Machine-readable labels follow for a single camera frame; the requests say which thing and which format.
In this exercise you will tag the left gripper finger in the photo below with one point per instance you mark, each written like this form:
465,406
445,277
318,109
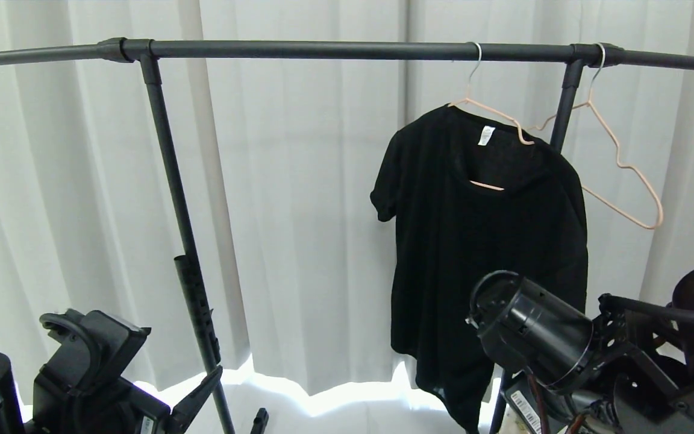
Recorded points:
193,404

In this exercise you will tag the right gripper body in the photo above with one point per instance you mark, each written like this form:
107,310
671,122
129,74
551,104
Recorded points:
534,410

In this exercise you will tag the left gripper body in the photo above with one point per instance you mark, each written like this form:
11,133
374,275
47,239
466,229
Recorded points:
142,419

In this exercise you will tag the black garment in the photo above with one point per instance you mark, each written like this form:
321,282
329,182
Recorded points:
473,253

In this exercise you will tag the pink clothes hanger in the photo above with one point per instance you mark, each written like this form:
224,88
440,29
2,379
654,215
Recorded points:
488,186
619,164

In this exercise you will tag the black clothes rack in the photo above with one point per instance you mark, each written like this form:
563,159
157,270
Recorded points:
323,49

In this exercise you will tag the white curtain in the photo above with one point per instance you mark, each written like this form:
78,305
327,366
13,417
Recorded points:
293,211

